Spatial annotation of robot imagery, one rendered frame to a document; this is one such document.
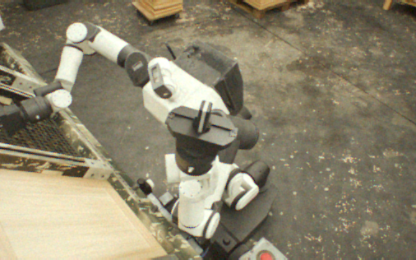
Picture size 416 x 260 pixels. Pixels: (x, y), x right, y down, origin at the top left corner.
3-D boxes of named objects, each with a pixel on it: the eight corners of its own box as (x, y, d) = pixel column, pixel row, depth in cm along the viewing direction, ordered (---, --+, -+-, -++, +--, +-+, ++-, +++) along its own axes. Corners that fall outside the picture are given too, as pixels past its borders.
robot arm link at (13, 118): (4, 129, 106) (38, 115, 112) (13, 143, 101) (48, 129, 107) (-11, 101, 97) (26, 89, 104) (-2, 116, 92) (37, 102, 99)
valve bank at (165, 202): (222, 255, 135) (224, 234, 117) (200, 278, 128) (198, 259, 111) (158, 187, 160) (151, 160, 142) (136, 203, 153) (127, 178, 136)
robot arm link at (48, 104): (41, 121, 110) (71, 109, 116) (44, 118, 101) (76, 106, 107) (26, 93, 108) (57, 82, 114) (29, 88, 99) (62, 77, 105)
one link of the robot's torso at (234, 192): (230, 180, 202) (219, 148, 163) (251, 199, 193) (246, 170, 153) (214, 197, 199) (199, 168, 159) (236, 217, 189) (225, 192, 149)
